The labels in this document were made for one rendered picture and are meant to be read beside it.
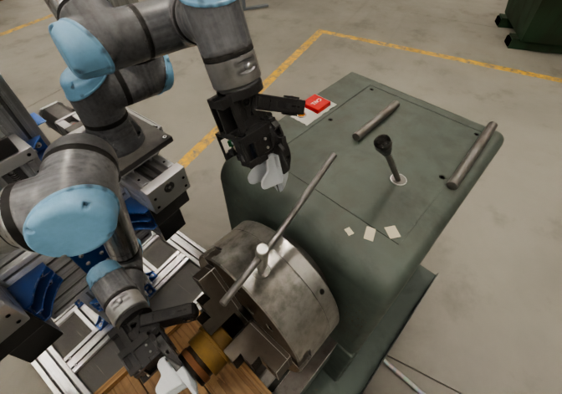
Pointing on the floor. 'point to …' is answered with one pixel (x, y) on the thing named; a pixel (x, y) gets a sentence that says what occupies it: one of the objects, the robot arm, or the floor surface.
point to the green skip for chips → (534, 12)
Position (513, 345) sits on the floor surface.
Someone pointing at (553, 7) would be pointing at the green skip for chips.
